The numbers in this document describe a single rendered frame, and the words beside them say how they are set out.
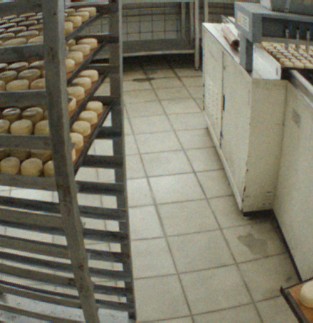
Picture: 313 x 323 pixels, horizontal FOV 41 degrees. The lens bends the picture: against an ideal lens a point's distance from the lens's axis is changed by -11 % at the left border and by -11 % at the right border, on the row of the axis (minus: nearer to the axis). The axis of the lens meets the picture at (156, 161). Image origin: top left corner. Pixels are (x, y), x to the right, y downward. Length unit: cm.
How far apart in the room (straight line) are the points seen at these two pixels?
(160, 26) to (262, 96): 332
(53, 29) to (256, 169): 175
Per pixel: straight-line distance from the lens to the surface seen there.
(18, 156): 99
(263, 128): 221
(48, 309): 184
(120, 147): 128
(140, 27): 529
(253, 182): 235
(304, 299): 70
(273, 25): 215
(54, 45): 72
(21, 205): 150
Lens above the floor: 151
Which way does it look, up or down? 30 degrees down
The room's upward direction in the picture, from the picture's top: 1 degrees counter-clockwise
